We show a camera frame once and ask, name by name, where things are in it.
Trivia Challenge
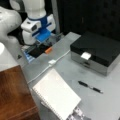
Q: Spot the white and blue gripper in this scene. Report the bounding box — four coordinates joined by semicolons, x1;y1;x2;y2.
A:
21;14;55;45

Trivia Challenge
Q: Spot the black and silver case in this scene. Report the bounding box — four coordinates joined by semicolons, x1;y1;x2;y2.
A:
70;32;120;75

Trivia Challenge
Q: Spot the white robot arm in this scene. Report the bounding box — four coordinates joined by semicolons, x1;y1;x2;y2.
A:
0;0;55;45

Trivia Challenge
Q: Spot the white label tag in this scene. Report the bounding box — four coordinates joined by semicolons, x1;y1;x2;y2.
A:
81;52;91;60

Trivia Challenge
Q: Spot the black pen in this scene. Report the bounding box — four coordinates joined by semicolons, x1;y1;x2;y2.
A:
78;81;103;94

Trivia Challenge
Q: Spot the white spiral notebook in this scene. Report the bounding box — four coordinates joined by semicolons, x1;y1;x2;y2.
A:
33;69;81;120

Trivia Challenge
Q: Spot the white cable adapter block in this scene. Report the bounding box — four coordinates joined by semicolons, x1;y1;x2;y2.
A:
48;59;56;65

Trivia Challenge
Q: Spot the white cable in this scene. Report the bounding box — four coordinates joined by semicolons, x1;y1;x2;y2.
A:
26;49;72;84

